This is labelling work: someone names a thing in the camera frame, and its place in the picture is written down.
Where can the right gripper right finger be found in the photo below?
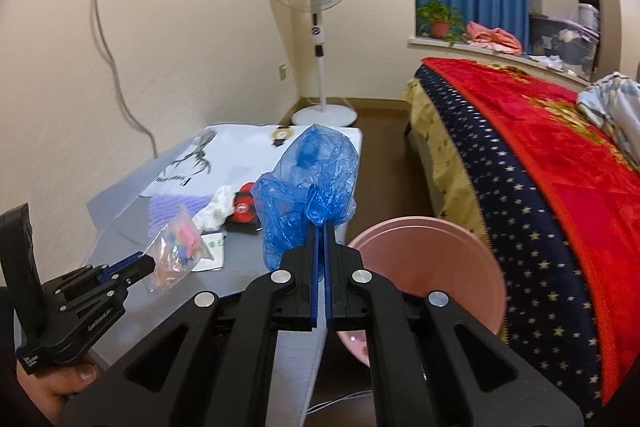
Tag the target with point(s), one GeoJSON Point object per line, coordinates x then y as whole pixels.
{"type": "Point", "coordinates": [432, 363]}

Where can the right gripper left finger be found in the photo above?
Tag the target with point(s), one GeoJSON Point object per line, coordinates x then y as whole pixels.
{"type": "Point", "coordinates": [210, 362]}

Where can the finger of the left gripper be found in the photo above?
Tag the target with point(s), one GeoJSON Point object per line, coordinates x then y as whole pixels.
{"type": "Point", "coordinates": [144, 267]}
{"type": "Point", "coordinates": [125, 264]}

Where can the clear bag with candies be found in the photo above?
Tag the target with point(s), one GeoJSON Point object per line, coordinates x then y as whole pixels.
{"type": "Point", "coordinates": [176, 250]}

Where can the purple foam net sheet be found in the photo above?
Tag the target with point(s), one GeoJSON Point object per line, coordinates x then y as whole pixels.
{"type": "Point", "coordinates": [164, 207]}

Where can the pink plastic trash bin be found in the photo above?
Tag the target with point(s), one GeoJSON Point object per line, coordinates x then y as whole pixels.
{"type": "Point", "coordinates": [423, 254]}

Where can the white tissue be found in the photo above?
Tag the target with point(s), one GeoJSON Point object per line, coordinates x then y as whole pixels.
{"type": "Point", "coordinates": [212, 217]}

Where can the red black snack packet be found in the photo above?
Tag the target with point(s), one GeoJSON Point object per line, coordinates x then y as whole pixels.
{"type": "Point", "coordinates": [244, 217]}

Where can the blue plastic bag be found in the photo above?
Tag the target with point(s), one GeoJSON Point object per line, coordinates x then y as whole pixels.
{"type": "Point", "coordinates": [313, 182]}

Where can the left hand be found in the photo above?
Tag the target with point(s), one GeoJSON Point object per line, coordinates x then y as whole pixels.
{"type": "Point", "coordinates": [50, 390]}

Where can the small white paper slip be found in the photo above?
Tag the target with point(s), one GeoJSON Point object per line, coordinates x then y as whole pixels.
{"type": "Point", "coordinates": [213, 259]}

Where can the navy star bedsheet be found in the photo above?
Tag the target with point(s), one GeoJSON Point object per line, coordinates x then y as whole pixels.
{"type": "Point", "coordinates": [549, 320]}

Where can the white printed table cover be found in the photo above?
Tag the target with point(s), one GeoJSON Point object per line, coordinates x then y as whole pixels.
{"type": "Point", "coordinates": [223, 154]}

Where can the yellow star bed skirt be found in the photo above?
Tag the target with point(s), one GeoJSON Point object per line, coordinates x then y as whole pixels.
{"type": "Point", "coordinates": [452, 193]}

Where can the red floral blanket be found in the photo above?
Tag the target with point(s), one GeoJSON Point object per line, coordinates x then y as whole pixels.
{"type": "Point", "coordinates": [586, 181]}

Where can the striped blue grey quilt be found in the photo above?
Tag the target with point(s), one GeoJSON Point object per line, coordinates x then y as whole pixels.
{"type": "Point", "coordinates": [613, 105]}

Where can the pink folded cloth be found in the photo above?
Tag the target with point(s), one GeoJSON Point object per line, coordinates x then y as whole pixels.
{"type": "Point", "coordinates": [494, 39]}

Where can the potted green plant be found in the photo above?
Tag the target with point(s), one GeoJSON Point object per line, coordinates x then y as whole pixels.
{"type": "Point", "coordinates": [439, 21]}

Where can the grey storage bin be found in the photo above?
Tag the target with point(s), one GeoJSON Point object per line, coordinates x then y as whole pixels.
{"type": "Point", "coordinates": [566, 45]}

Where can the beige cardboard box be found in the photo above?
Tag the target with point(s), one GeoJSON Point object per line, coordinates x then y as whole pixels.
{"type": "Point", "coordinates": [557, 9]}

